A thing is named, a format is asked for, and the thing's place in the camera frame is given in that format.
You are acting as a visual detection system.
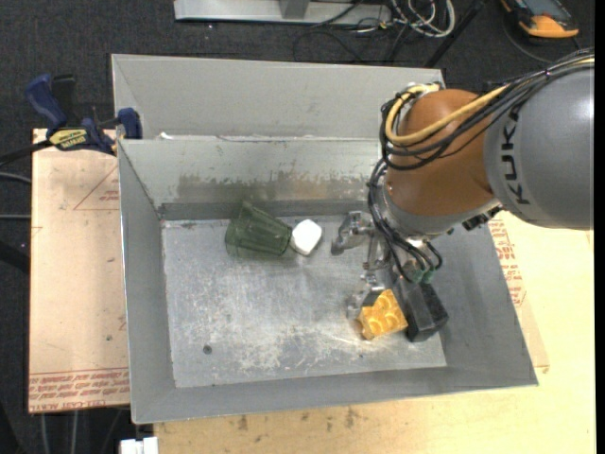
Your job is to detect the yellow toy brick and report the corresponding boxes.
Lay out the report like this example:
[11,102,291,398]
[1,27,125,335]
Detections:
[354,288,409,341]

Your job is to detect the clear green ribbed cup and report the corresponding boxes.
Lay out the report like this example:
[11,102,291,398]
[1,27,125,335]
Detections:
[223,201,294,259]

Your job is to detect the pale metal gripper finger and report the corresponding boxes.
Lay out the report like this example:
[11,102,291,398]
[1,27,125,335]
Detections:
[345,274,385,322]
[330,210,375,256]

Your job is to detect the black box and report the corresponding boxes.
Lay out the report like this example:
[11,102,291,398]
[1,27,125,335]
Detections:
[398,279,450,343]

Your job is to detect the brown cardboard board, red print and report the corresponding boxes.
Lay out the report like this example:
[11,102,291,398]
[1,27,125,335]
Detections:
[27,128,551,414]

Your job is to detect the white rounded cube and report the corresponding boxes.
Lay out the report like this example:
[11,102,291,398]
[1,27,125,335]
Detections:
[289,218,324,256]

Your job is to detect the grey metal bin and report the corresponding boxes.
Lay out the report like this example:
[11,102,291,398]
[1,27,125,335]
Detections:
[111,53,540,426]

